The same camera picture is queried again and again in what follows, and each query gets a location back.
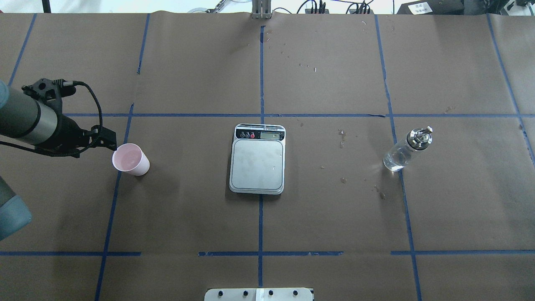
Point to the pink plastic cup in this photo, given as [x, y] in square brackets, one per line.
[129, 158]

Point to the white digital kitchen scale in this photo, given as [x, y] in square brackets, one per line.
[258, 159]

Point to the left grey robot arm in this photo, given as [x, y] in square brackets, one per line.
[34, 115]

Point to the black equipment box with label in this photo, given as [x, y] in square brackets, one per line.
[431, 7]

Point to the clear glass sauce bottle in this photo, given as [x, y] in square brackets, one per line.
[404, 151]

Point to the aluminium frame post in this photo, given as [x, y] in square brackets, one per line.
[261, 9]

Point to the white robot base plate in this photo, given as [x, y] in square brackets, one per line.
[260, 294]

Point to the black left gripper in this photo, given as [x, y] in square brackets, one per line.
[68, 133]

